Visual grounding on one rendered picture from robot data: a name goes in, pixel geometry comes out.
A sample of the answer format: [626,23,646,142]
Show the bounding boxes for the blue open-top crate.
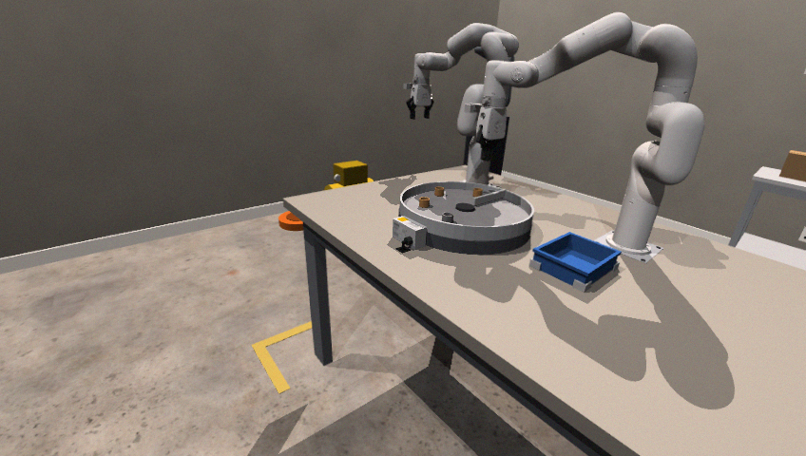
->
[532,232,622,286]

